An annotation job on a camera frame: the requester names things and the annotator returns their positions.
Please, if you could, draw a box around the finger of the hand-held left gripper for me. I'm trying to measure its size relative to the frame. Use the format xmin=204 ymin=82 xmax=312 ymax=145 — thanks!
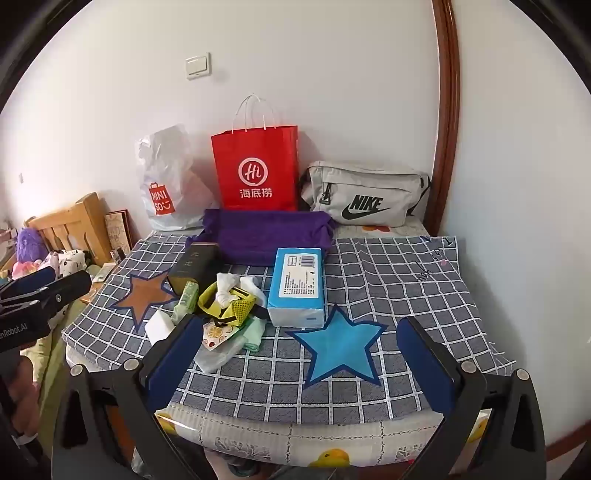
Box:
xmin=25 ymin=270 xmax=93 ymax=321
xmin=0 ymin=267 xmax=57 ymax=298

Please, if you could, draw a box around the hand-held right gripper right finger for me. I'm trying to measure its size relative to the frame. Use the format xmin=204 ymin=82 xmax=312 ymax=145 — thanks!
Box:
xmin=396 ymin=316 xmax=549 ymax=480

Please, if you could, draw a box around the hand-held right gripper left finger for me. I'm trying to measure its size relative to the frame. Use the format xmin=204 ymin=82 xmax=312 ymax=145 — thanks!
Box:
xmin=53 ymin=314 xmax=206 ymax=480

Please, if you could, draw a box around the fruit print packet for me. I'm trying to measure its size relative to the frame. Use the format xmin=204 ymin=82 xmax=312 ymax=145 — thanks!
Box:
xmin=202 ymin=319 xmax=241 ymax=352

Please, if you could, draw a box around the green wet wipe packet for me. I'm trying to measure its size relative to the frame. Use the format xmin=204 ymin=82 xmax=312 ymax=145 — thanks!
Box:
xmin=172 ymin=281 xmax=200 ymax=324

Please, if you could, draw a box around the yellow zip pouch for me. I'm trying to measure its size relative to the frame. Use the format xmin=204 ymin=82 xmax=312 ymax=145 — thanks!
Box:
xmin=198 ymin=279 xmax=269 ymax=329

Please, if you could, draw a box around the person's left hand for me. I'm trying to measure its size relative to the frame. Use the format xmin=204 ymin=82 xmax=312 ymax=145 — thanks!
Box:
xmin=7 ymin=367 xmax=44 ymax=435

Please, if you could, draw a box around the white spotted plush toy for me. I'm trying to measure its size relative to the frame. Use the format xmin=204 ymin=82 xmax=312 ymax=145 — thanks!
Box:
xmin=46 ymin=249 xmax=90 ymax=278

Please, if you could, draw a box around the purple plush toy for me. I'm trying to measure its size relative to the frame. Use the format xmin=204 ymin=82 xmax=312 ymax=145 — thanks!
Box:
xmin=16 ymin=227 xmax=49 ymax=264

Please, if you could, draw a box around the green bed sheet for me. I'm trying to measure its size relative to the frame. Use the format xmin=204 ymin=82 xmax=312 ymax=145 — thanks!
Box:
xmin=23 ymin=323 xmax=79 ymax=416

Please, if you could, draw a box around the clear plastic packet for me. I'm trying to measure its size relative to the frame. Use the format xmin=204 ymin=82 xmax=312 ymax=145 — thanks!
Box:
xmin=193 ymin=342 xmax=245 ymax=374

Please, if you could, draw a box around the wooden headboard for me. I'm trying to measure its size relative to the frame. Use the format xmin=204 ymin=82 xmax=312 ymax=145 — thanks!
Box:
xmin=28 ymin=193 xmax=114 ymax=266

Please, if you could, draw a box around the grey checked star blanket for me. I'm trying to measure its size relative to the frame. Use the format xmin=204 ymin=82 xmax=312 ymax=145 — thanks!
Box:
xmin=61 ymin=231 xmax=518 ymax=421

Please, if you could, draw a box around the pale green packet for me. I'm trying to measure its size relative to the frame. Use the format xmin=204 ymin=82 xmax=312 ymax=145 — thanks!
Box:
xmin=233 ymin=318 xmax=267 ymax=355

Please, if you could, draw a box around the dark rectangular box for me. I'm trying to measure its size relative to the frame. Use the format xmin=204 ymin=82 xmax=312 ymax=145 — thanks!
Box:
xmin=167 ymin=241 xmax=221 ymax=301

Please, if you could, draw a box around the white crumpled tissue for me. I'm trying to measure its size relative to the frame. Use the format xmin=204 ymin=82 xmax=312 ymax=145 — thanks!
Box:
xmin=216 ymin=272 xmax=267 ymax=308

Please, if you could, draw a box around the blue tissue pack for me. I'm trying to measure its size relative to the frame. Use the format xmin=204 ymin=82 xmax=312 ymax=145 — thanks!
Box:
xmin=267 ymin=247 xmax=328 ymax=328

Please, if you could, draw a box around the white plastic shopping bag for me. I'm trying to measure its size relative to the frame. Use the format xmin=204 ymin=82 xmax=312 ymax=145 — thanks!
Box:
xmin=135 ymin=124 xmax=221 ymax=232

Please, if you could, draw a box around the purple towel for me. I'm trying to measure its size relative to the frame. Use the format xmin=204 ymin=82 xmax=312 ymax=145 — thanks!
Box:
xmin=185 ymin=208 xmax=337 ymax=267

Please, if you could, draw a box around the grey waist bag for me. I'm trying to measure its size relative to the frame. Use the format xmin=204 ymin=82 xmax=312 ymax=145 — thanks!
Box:
xmin=299 ymin=161 xmax=432 ymax=228

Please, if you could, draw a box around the red paper bag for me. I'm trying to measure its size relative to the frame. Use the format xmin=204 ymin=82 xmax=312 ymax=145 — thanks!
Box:
xmin=211 ymin=93 xmax=300 ymax=212

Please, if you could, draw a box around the brown wooden door frame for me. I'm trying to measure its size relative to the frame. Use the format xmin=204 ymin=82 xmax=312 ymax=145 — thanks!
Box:
xmin=431 ymin=0 xmax=462 ymax=236

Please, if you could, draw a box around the white light switch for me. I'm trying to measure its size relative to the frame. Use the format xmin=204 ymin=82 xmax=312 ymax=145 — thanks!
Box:
xmin=185 ymin=52 xmax=212 ymax=80

